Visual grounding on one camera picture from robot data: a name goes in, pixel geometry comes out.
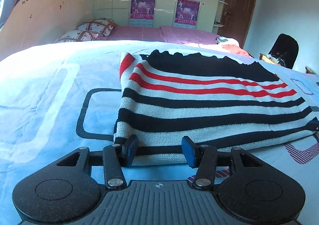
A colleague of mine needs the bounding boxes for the lower left magenta poster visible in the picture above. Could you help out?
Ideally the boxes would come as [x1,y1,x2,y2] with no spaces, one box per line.
[129,0,156,28]

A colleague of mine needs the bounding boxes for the striped knit sweater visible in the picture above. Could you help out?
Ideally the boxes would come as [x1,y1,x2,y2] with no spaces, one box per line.
[114,50,318,166]

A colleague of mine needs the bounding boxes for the corner wall shelves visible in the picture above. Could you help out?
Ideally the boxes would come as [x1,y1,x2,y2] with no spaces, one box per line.
[213,0,228,33]

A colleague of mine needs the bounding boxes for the pink checked bedsheet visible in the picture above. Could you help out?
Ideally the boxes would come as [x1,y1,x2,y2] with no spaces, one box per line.
[105,26,219,45]

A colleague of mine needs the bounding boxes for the brown wooden door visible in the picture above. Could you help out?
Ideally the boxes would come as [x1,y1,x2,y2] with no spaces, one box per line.
[217,0,256,48]

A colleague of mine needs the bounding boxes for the pile of colourful clothes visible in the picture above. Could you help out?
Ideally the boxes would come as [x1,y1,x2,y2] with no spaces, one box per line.
[216,36,251,57]

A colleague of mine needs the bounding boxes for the light blue patterned quilt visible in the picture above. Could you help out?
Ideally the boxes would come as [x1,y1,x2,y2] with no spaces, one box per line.
[1,41,318,224]

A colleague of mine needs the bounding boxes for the far patterned pillow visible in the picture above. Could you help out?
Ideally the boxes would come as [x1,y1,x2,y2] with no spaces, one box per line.
[76,18,119,37]

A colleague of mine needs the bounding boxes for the patterned pillow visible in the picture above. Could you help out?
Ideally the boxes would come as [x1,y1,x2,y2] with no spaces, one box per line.
[76,18,119,37]
[55,30,99,43]

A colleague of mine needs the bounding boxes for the black draped chair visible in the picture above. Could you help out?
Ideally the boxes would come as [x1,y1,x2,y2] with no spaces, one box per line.
[269,34,299,69]

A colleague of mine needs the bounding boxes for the lower right magenta poster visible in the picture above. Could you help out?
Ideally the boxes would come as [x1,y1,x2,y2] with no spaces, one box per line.
[174,0,200,29]

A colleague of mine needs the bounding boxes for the beige rounded headboard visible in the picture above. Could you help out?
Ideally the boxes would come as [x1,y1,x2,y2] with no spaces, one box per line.
[1,0,92,60]

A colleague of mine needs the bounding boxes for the wooden side furniture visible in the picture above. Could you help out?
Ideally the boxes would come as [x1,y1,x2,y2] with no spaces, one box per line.
[259,54,280,65]

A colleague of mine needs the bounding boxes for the near patterned pillow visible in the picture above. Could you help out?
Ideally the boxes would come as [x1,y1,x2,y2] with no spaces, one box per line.
[55,30,99,43]

